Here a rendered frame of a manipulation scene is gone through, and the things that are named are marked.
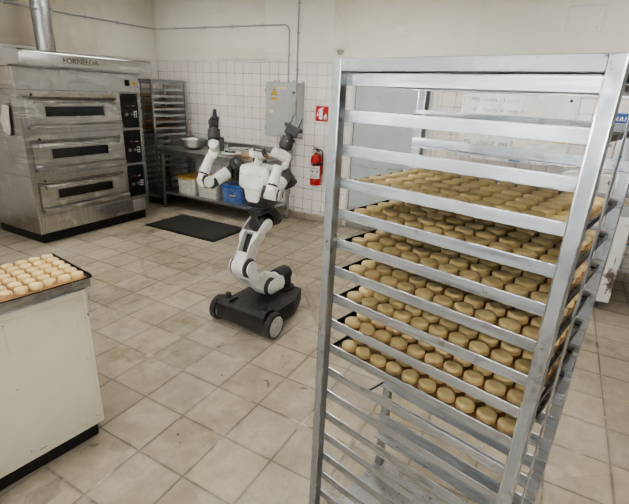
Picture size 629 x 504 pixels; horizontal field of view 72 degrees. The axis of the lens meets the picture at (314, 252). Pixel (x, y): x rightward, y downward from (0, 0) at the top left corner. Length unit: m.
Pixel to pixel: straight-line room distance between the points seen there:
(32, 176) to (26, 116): 0.61
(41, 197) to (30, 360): 3.48
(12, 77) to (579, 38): 5.54
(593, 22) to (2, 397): 5.35
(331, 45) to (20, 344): 4.87
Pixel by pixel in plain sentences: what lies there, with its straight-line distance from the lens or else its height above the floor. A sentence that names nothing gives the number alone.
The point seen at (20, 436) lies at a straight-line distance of 2.47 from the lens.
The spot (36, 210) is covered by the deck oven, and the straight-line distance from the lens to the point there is 5.63.
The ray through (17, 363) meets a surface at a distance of 2.28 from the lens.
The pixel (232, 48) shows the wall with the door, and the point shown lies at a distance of 6.86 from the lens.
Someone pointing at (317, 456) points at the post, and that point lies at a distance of 1.70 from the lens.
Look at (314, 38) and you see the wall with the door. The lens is 6.12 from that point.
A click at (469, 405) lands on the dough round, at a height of 0.97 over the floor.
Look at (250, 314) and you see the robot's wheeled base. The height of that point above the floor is 0.18.
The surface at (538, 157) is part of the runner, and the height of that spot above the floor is 1.59.
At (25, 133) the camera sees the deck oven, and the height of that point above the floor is 1.21.
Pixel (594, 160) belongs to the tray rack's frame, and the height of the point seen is 1.64.
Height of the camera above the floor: 1.73
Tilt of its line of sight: 20 degrees down
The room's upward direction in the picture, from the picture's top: 3 degrees clockwise
